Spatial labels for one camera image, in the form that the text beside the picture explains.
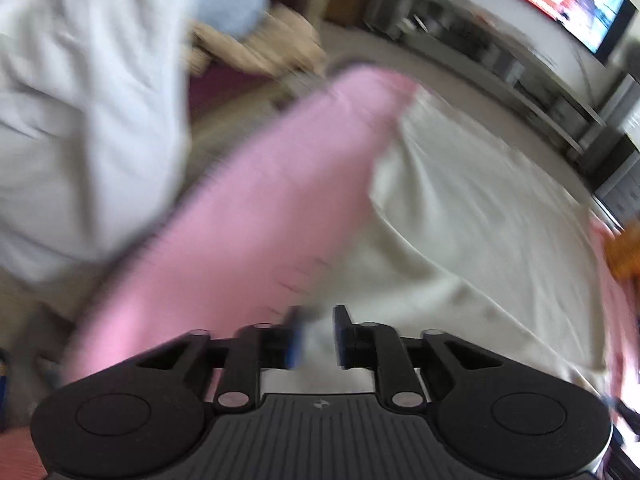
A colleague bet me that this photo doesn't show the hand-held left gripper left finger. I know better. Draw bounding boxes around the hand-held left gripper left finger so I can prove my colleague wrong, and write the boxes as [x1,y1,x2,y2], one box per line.
[134,305,307,414]

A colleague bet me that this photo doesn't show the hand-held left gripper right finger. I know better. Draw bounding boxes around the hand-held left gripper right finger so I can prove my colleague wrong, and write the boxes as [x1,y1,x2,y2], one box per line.
[332,305,512,414]

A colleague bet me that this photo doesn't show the beige sweatshirt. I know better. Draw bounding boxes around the beige sweatshirt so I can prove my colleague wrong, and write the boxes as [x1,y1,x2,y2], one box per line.
[295,92,613,398]

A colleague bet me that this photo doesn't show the pink printed blanket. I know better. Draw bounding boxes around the pink printed blanket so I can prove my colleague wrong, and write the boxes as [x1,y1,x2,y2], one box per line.
[60,64,640,441]

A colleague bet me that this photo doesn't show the maroon chair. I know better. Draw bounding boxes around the maroon chair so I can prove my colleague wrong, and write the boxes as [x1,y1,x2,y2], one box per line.
[182,57,301,126]

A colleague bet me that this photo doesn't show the orange juice bottle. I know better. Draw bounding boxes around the orange juice bottle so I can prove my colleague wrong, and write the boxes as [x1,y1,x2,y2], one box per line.
[604,224,640,282]

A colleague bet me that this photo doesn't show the tan garment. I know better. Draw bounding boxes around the tan garment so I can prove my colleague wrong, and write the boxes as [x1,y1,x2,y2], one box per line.
[192,5,328,77]

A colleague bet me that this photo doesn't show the white jacket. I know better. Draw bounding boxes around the white jacket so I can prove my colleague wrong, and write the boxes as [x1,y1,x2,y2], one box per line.
[0,0,201,283]

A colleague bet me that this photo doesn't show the grey drawer chest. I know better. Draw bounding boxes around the grey drawer chest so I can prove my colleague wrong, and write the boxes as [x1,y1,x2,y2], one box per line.
[592,152,640,221]

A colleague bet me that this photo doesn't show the grey television stand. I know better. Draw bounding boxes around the grey television stand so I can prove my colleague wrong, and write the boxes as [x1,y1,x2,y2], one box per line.
[410,0,608,156]

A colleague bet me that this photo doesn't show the blue knit garment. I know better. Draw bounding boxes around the blue knit garment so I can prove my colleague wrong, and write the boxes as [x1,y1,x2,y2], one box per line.
[190,0,273,43]

